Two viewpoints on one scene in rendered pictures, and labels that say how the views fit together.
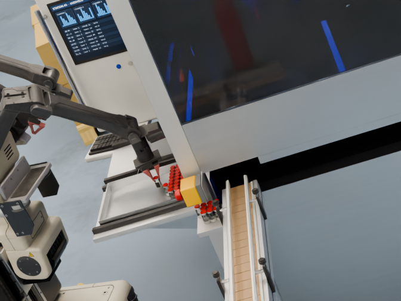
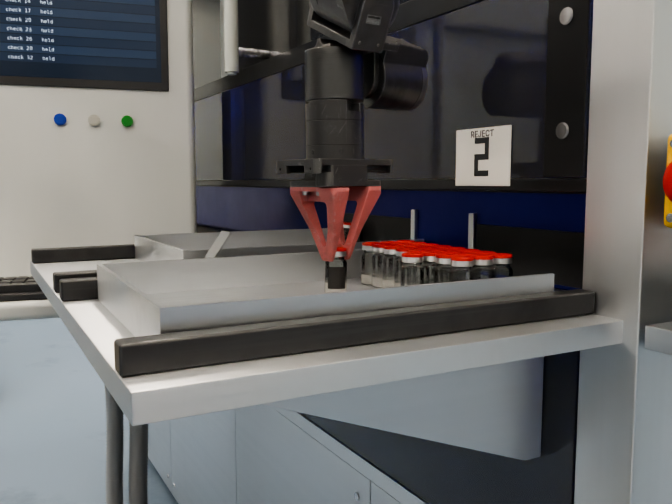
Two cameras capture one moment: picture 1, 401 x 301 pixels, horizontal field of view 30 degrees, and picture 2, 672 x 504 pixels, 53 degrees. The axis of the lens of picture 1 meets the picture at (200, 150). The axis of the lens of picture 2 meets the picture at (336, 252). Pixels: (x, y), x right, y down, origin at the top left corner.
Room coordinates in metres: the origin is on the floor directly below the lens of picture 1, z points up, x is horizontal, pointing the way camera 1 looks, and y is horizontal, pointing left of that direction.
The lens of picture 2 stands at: (1.97, 0.62, 0.99)
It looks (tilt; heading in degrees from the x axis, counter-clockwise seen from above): 6 degrees down; 320
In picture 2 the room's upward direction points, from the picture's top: straight up
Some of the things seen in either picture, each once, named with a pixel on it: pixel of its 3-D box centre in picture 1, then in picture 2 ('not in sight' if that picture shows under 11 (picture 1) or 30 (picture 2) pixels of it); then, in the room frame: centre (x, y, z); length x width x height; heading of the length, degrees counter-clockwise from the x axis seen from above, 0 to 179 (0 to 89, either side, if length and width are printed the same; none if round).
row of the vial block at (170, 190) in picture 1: (173, 183); (411, 271); (2.43, 0.14, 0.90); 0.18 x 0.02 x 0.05; 168
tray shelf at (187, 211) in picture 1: (161, 172); (277, 288); (2.61, 0.17, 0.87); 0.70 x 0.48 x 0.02; 169
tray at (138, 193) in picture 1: (146, 192); (312, 287); (2.45, 0.25, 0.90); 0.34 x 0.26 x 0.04; 78
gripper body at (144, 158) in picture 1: (144, 154); (334, 140); (2.48, 0.19, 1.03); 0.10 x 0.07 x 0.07; 92
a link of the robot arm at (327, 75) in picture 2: (139, 140); (339, 77); (2.48, 0.19, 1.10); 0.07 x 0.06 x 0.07; 86
